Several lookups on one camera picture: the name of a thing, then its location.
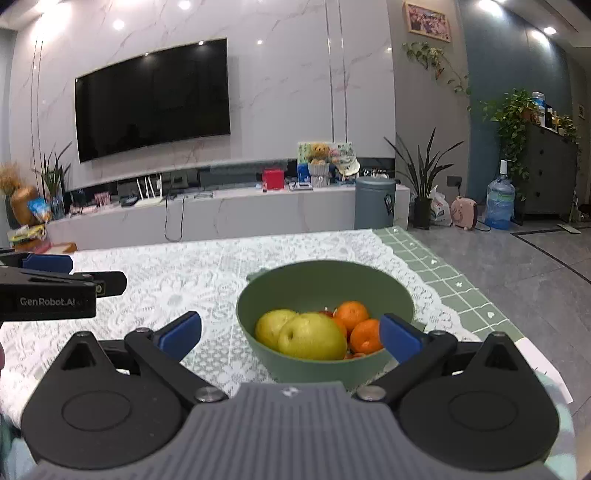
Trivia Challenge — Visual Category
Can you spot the orange mandarin front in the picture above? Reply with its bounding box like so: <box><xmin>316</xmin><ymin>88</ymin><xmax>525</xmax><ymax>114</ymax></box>
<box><xmin>349</xmin><ymin>319</ymin><xmax>384</xmax><ymax>355</ymax></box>

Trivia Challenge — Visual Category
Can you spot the orange mandarin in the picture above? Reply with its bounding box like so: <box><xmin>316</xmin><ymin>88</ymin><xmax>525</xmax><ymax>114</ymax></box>
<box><xmin>344</xmin><ymin>353</ymin><xmax>367</xmax><ymax>360</ymax></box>
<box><xmin>349</xmin><ymin>319</ymin><xmax>384</xmax><ymax>355</ymax></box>
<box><xmin>332</xmin><ymin>301</ymin><xmax>370</xmax><ymax>333</ymax></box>

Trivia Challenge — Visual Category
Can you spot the green colander bowl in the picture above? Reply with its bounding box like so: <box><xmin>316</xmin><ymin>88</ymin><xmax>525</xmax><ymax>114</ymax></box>
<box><xmin>236</xmin><ymin>260</ymin><xmax>418</xmax><ymax>389</ymax></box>

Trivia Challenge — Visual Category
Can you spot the white lace tablecloth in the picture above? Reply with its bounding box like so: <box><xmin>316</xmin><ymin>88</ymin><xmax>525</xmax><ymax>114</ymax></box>
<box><xmin>1</xmin><ymin>228</ymin><xmax>476</xmax><ymax>421</ymax></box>

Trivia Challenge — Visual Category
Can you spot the golden vase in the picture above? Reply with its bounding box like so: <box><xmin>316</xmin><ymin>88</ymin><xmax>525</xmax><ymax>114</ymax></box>
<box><xmin>10</xmin><ymin>185</ymin><xmax>39</xmax><ymax>226</ymax></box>

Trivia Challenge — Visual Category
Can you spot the white wifi router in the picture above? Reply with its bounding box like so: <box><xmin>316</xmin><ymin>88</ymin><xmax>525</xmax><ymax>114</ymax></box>
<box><xmin>135</xmin><ymin>176</ymin><xmax>164</xmax><ymax>206</ymax></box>

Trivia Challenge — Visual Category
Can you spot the white plastic bag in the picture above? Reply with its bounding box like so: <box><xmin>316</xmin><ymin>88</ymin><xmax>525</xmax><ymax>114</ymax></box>
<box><xmin>429</xmin><ymin>186</ymin><xmax>453</xmax><ymax>227</ymax></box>

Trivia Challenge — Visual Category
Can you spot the white tv console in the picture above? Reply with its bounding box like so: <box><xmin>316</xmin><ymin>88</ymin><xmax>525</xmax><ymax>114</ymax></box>
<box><xmin>45</xmin><ymin>184</ymin><xmax>411</xmax><ymax>252</ymax></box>

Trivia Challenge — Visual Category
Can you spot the pink small heater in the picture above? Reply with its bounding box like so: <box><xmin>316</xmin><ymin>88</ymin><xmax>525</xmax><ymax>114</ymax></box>
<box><xmin>450</xmin><ymin>196</ymin><xmax>478</xmax><ymax>230</ymax></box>

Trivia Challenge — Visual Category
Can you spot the grey trash bin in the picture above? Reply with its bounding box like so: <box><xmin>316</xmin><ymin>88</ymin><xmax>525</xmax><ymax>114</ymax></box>
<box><xmin>353</xmin><ymin>176</ymin><xmax>396</xmax><ymax>230</ymax></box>

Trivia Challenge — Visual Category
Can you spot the potted long-leaf plant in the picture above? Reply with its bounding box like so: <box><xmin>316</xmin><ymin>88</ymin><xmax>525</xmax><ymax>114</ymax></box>
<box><xmin>384</xmin><ymin>128</ymin><xmax>464</xmax><ymax>230</ymax></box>

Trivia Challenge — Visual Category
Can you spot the blue water jug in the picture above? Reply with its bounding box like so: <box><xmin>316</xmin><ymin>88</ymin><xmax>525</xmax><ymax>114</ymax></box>
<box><xmin>484</xmin><ymin>160</ymin><xmax>515</xmax><ymax>230</ymax></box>

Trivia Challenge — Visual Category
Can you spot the red box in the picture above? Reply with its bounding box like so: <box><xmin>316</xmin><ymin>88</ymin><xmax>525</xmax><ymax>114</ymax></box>
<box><xmin>262</xmin><ymin>169</ymin><xmax>284</xmax><ymax>191</ymax></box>

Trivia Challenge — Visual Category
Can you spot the teddy bear in cup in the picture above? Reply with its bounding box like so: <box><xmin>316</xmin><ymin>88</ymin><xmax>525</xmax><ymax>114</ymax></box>
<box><xmin>308</xmin><ymin>143</ymin><xmax>329</xmax><ymax>188</ymax></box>

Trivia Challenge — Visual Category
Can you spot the dark grey cabinet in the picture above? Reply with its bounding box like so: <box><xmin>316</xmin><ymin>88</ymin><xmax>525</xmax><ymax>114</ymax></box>
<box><xmin>523</xmin><ymin>124</ymin><xmax>578</xmax><ymax>216</ymax></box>

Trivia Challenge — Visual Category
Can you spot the hanging vine plant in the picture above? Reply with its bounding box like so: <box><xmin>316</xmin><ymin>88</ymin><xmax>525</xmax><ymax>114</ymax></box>
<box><xmin>402</xmin><ymin>41</ymin><xmax>472</xmax><ymax>97</ymax></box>

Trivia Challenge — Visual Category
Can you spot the black wall television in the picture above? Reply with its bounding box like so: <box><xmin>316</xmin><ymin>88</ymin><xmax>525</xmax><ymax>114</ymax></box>
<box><xmin>75</xmin><ymin>39</ymin><xmax>230</xmax><ymax>163</ymax></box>

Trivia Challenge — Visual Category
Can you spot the framed wall picture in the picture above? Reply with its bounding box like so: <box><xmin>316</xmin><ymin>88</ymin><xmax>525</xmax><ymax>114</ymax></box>
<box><xmin>404</xmin><ymin>2</ymin><xmax>452</xmax><ymax>43</ymax></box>

